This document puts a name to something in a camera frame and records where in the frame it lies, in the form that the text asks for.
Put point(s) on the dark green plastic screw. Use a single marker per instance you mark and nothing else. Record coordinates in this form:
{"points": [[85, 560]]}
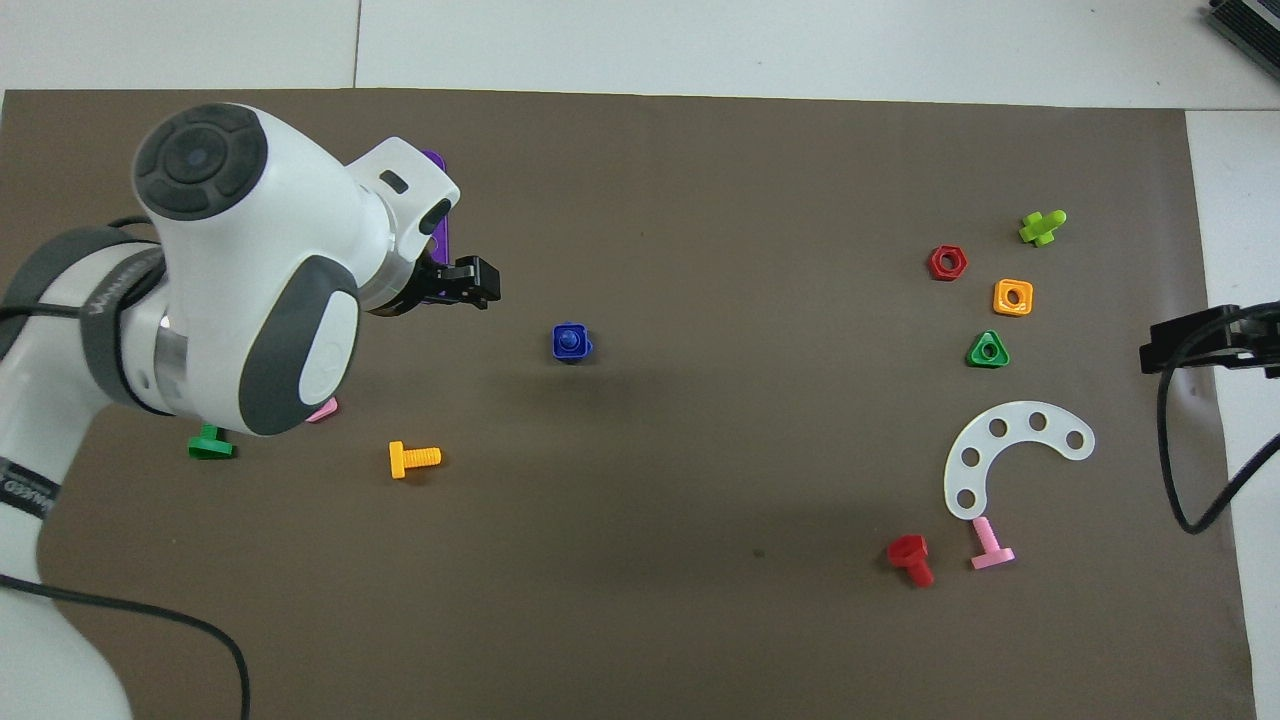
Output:
{"points": [[210, 447]]}

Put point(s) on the white curved five-hole plate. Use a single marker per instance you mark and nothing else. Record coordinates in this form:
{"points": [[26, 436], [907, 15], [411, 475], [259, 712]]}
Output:
{"points": [[1018, 420]]}

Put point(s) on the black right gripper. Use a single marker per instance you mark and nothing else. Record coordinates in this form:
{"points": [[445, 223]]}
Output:
{"points": [[1262, 340]]}

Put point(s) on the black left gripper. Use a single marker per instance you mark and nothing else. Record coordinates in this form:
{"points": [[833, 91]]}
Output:
{"points": [[425, 288]]}

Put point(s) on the red plastic screw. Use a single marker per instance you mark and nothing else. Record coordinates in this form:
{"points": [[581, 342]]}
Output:
{"points": [[908, 552]]}

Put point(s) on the green triangular plastic nut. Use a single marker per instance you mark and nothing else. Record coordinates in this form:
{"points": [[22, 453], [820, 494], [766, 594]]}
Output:
{"points": [[975, 358]]}

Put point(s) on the blue square plastic nut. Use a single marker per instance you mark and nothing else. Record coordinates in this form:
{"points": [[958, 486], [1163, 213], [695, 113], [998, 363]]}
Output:
{"points": [[558, 353]]}

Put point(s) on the light green cross-head screw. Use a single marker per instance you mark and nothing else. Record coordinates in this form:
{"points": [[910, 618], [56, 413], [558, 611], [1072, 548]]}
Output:
{"points": [[1040, 230]]}

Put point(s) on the orange plastic screw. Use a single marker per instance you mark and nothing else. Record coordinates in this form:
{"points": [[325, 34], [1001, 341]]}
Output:
{"points": [[415, 459]]}

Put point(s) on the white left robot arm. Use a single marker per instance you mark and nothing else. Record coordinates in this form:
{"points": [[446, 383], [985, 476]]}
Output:
{"points": [[250, 250]]}

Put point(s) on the purple four-hole plastic strip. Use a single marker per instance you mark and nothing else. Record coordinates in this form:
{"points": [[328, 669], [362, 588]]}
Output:
{"points": [[441, 235]]}

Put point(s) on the pink plastic screw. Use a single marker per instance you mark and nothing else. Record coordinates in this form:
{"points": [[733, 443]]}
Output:
{"points": [[990, 555]]}

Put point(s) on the grey black electronic device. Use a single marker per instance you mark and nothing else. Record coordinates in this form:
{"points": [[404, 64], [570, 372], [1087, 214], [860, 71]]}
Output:
{"points": [[1250, 25]]}

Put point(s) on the brown table mat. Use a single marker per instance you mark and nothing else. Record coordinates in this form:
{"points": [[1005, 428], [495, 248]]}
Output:
{"points": [[700, 450]]}

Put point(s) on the orange square plastic nut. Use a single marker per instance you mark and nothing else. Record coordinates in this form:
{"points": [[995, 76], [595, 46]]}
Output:
{"points": [[1000, 300]]}

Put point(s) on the red hexagonal plastic nut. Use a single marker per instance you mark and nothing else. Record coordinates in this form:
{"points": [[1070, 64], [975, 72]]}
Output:
{"points": [[935, 265]]}

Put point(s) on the pink square plastic nut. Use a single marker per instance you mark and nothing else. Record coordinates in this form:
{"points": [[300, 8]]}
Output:
{"points": [[325, 411]]}

